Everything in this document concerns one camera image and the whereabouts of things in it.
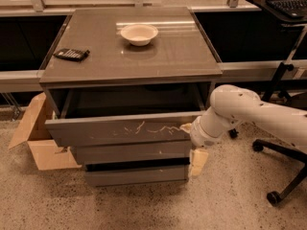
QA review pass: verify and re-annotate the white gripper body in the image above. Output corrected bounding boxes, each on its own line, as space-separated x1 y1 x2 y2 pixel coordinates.
190 116 218 148

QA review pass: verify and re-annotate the grey top drawer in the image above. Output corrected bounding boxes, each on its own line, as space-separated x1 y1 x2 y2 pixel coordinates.
46 83 204 147

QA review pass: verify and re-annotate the grey drawer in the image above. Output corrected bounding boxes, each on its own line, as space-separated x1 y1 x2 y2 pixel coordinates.
46 83 204 147
72 141 191 164
84 165 188 187

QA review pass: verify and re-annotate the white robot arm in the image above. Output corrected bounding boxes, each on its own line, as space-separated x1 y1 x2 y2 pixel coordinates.
180 84 307 177

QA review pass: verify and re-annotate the grey drawer cabinet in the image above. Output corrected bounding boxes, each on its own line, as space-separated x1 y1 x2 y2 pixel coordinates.
38 6 224 120

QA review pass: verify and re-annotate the grey bottom drawer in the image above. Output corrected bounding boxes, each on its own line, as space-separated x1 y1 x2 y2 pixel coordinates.
84 165 188 187

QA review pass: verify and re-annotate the grey middle drawer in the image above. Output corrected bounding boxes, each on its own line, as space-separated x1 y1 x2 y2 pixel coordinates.
72 141 191 164

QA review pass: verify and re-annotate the black office chair base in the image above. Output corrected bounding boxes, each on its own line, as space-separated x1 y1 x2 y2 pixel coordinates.
251 139 307 207

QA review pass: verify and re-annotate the white paper bowl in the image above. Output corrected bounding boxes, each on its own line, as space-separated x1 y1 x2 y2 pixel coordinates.
121 24 158 46

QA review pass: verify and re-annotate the black calculator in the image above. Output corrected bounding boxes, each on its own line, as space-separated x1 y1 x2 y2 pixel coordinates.
53 48 90 62

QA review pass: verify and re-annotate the brown cardboard box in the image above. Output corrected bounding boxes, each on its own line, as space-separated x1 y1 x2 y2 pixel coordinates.
9 93 81 171

